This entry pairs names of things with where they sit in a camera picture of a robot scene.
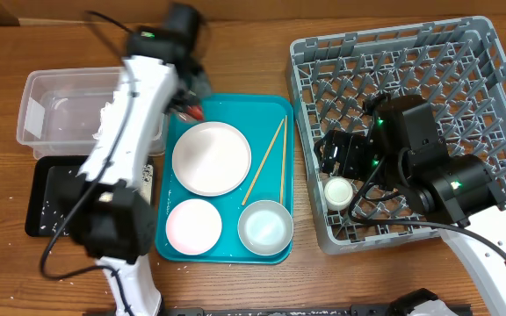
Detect red foil wrapper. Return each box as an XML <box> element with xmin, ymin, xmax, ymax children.
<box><xmin>184</xmin><ymin>105</ymin><xmax>205</xmax><ymax>121</ymax></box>

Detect white cup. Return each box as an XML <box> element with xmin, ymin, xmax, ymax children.
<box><xmin>323</xmin><ymin>176</ymin><xmax>354</xmax><ymax>212</ymax></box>

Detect large pink plate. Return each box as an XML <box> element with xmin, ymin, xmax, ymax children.
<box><xmin>172</xmin><ymin>122</ymin><xmax>252</xmax><ymax>197</ymax></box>

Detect wooden chopstick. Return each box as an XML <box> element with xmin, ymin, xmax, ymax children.
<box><xmin>279</xmin><ymin>115</ymin><xmax>288</xmax><ymax>205</ymax></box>
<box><xmin>241</xmin><ymin>117</ymin><xmax>286</xmax><ymax>206</ymax></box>

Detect pile of rice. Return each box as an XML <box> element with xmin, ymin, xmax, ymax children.
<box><xmin>37</xmin><ymin>164</ymin><xmax>154</xmax><ymax>233</ymax></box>

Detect grey white bowl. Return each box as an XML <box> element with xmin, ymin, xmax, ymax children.
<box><xmin>237</xmin><ymin>200</ymin><xmax>293</xmax><ymax>256</ymax></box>

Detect small pink bowl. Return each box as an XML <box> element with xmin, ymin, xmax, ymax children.
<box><xmin>165</xmin><ymin>198</ymin><xmax>222</xmax><ymax>255</ymax></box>

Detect white napkin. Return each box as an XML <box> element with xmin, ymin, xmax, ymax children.
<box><xmin>92</xmin><ymin>102</ymin><xmax>114</xmax><ymax>140</ymax></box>

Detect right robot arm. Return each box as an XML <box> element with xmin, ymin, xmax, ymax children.
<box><xmin>314</xmin><ymin>93</ymin><xmax>506</xmax><ymax>315</ymax></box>

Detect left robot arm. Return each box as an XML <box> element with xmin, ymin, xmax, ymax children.
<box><xmin>39</xmin><ymin>3</ymin><xmax>212</xmax><ymax>315</ymax></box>

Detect grey dishwasher rack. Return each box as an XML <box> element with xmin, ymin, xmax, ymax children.
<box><xmin>286</xmin><ymin>17</ymin><xmax>506</xmax><ymax>255</ymax></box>

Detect clear plastic bin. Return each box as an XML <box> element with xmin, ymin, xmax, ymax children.
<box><xmin>16</xmin><ymin>67</ymin><xmax>122</xmax><ymax>159</ymax></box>

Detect black plastic tray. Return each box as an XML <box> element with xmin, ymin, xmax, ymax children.
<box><xmin>25</xmin><ymin>154</ymin><xmax>155</xmax><ymax>238</ymax></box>

